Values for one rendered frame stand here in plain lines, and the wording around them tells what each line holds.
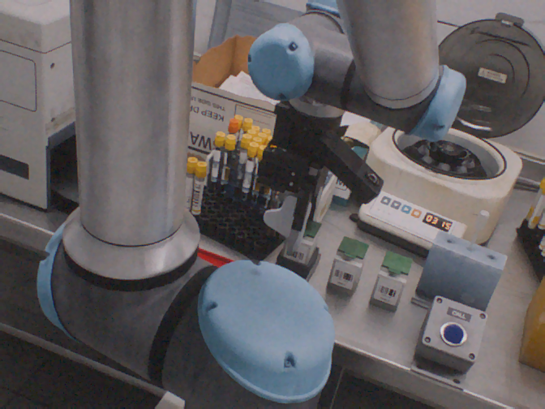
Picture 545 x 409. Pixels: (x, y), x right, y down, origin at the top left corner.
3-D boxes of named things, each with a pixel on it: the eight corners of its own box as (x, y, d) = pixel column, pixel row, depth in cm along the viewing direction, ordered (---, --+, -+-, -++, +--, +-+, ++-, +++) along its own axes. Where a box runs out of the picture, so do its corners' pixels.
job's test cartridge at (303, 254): (278, 267, 99) (285, 232, 95) (288, 250, 103) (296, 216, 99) (303, 276, 98) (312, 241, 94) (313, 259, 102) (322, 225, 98)
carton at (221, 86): (165, 148, 126) (171, 71, 118) (225, 96, 149) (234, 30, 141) (288, 189, 120) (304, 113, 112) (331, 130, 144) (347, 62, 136)
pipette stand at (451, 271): (409, 302, 99) (430, 247, 94) (422, 277, 105) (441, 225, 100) (477, 330, 96) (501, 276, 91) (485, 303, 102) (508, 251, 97)
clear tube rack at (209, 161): (200, 194, 114) (205, 157, 111) (224, 170, 123) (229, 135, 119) (314, 234, 110) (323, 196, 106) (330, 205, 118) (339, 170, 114)
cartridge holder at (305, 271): (267, 281, 98) (271, 261, 96) (287, 249, 105) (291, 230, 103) (302, 294, 97) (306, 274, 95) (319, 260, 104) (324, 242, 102)
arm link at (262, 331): (274, 496, 55) (307, 376, 48) (140, 415, 59) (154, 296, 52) (332, 402, 64) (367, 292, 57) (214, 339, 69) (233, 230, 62)
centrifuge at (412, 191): (332, 219, 115) (349, 156, 108) (392, 157, 138) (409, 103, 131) (469, 278, 107) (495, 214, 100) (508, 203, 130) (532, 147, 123)
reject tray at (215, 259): (171, 274, 96) (172, 269, 95) (192, 249, 101) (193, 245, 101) (215, 290, 94) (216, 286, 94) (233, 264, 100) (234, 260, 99)
